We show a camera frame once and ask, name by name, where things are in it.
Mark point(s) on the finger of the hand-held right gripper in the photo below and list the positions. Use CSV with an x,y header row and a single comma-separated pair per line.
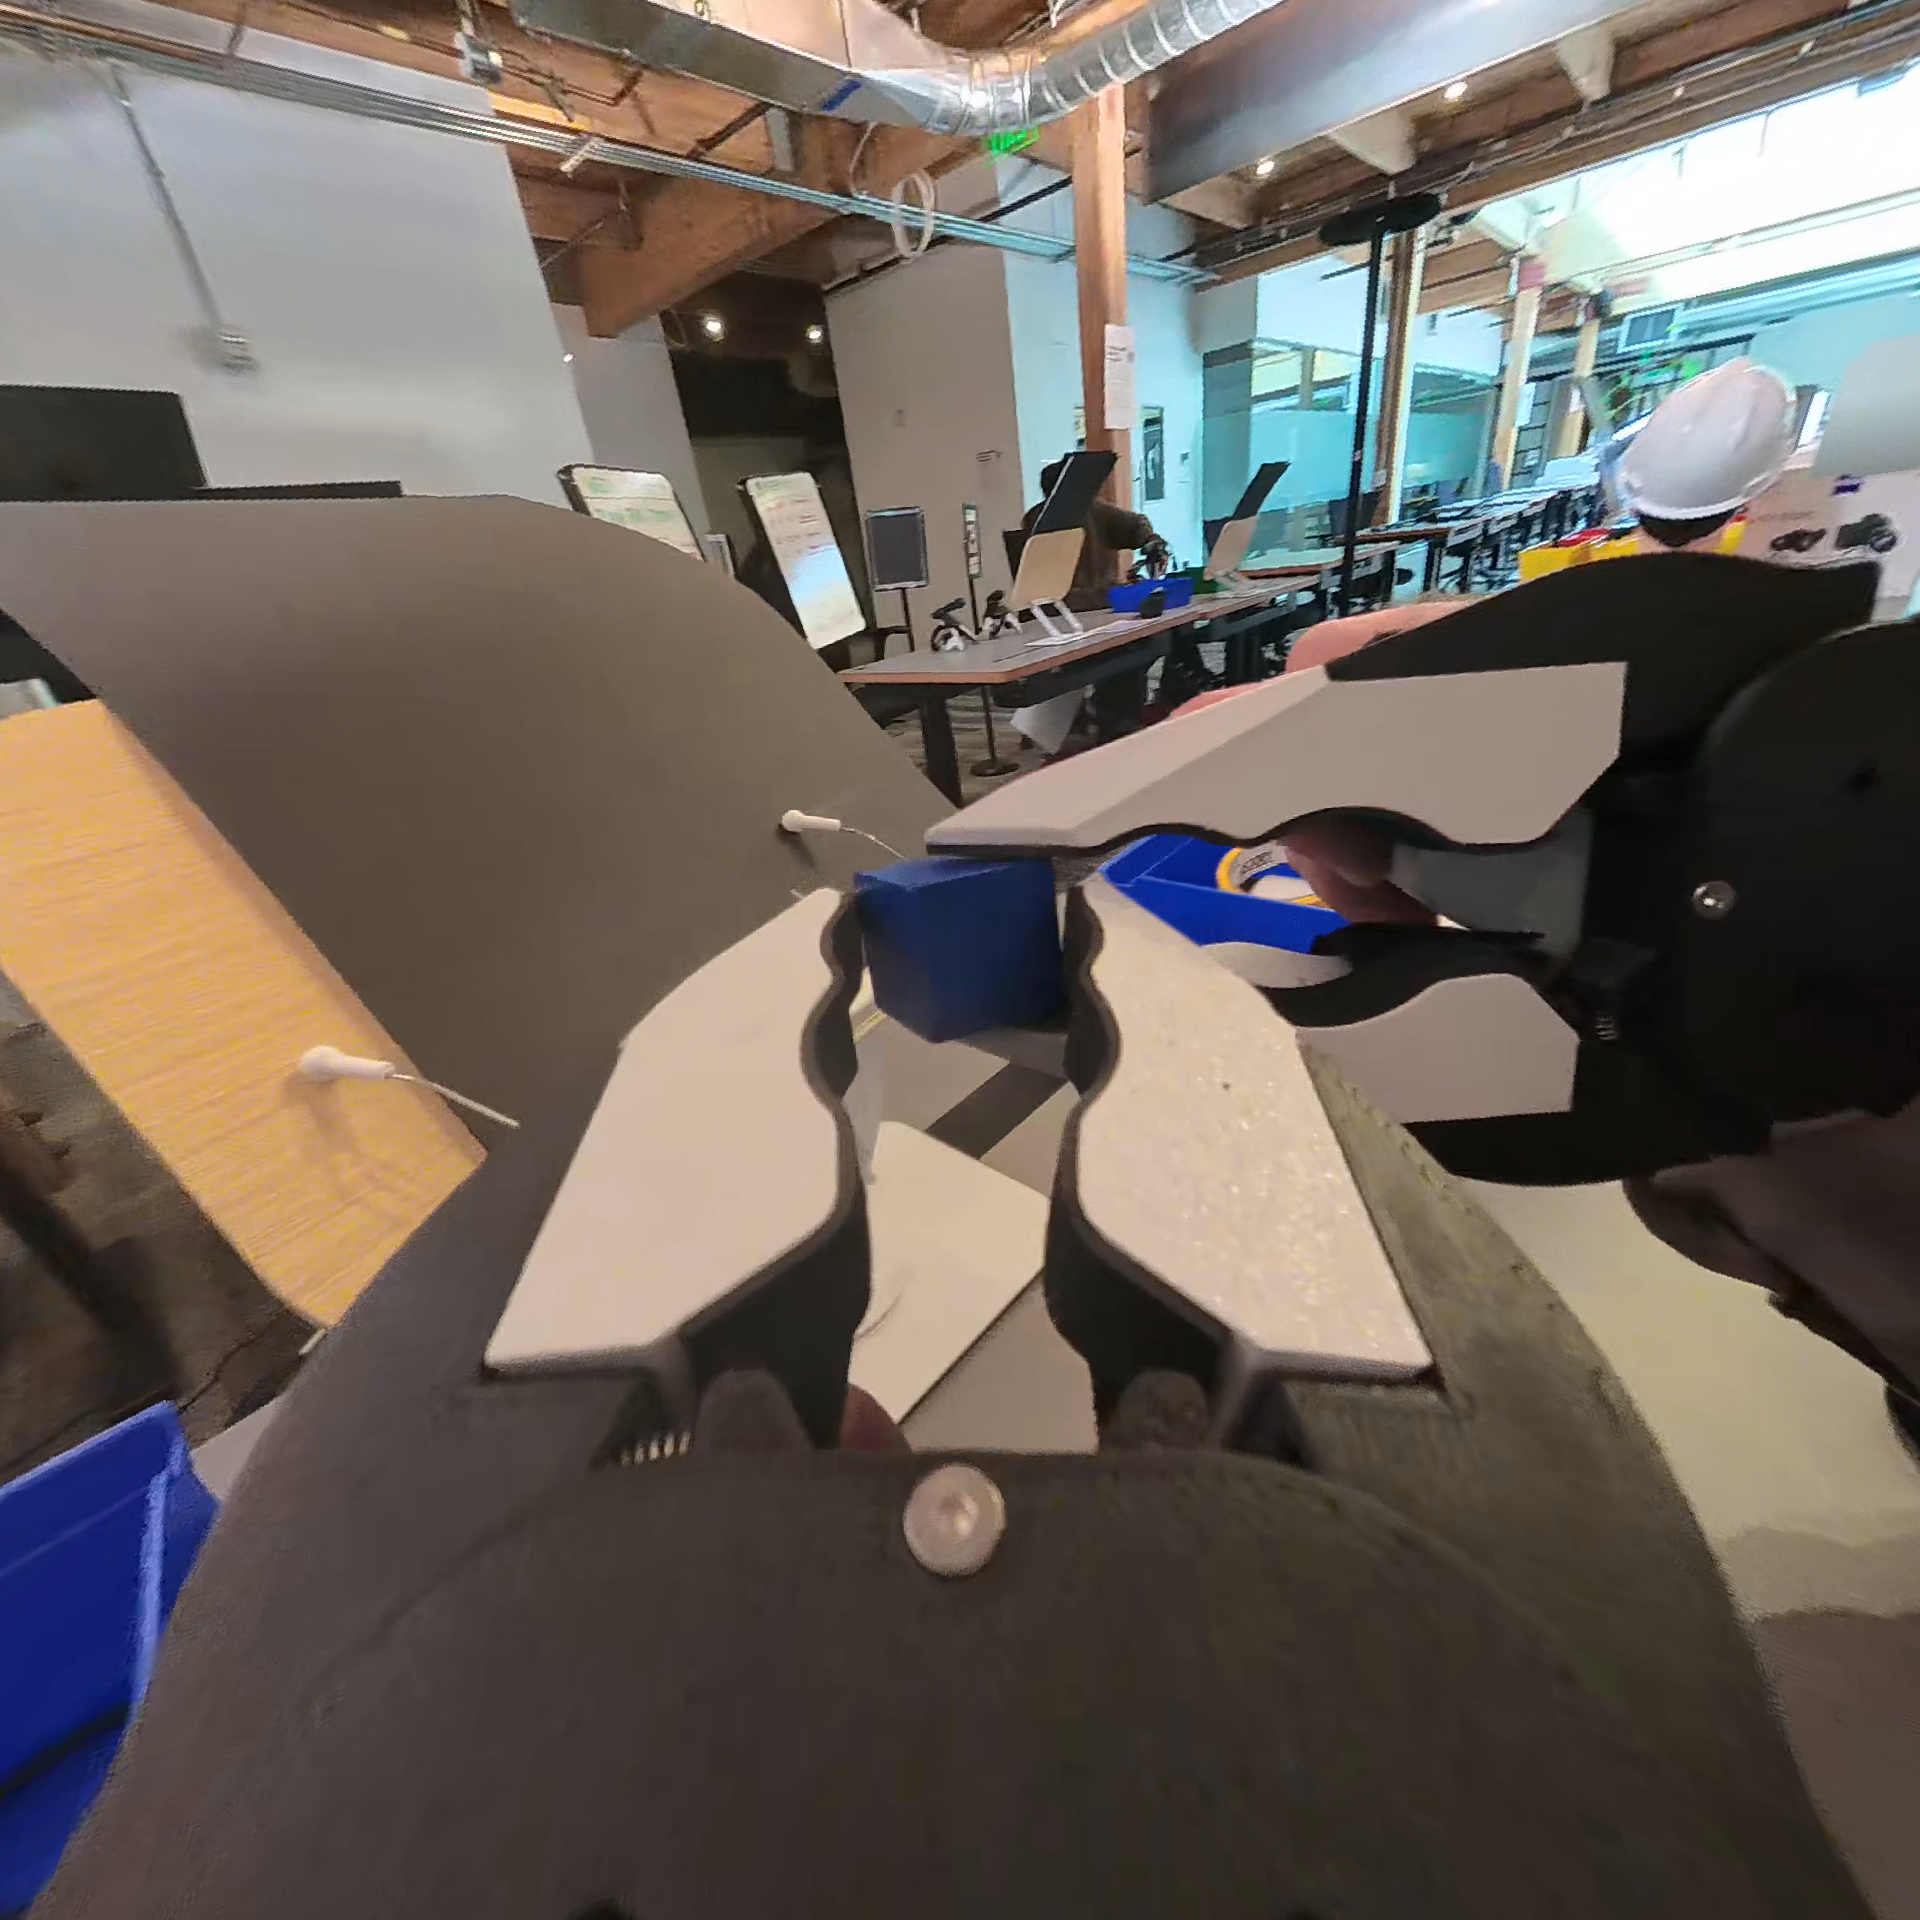
x,y
1350,750
1471,1050

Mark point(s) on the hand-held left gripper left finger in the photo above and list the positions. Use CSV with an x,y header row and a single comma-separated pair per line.
x,y
674,1184

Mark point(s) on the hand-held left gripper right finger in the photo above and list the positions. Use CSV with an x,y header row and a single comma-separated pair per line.
x,y
1231,1200

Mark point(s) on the yellow masking tape roll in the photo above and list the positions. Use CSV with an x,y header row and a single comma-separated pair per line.
x,y
1253,867

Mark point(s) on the blue storage bin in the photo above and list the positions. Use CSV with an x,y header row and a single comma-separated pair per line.
x,y
1154,596
1184,909
75,1575

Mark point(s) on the blue cube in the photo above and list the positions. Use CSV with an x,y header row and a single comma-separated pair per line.
x,y
960,944

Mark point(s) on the person's right hand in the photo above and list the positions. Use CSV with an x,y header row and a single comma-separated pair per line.
x,y
1350,879

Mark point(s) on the small tilted board on stand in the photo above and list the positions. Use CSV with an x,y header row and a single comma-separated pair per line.
x,y
1244,519
1050,562

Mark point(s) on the white board stand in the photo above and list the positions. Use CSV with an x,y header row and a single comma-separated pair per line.
x,y
938,1261

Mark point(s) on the yellow bin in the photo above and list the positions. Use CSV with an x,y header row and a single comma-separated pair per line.
x,y
1560,562

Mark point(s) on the long work table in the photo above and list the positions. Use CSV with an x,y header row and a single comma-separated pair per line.
x,y
1050,660

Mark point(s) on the white hard hat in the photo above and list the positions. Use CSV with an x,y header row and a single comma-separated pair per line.
x,y
1711,435

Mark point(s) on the grey framed sign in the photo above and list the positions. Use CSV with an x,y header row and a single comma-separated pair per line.
x,y
897,548

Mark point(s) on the wooden support column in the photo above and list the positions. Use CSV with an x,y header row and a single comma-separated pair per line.
x,y
1102,270

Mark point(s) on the grey and wooden curved board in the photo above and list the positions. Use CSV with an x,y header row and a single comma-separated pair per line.
x,y
451,674

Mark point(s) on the whiteboard on stand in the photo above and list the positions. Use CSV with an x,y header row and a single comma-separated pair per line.
x,y
631,502
803,554

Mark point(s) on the green exit sign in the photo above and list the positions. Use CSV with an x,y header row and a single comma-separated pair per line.
x,y
1014,140

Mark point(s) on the black monitor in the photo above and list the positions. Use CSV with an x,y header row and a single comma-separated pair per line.
x,y
90,442

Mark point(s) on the silver rectangular air duct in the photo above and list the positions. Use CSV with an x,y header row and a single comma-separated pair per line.
x,y
721,38

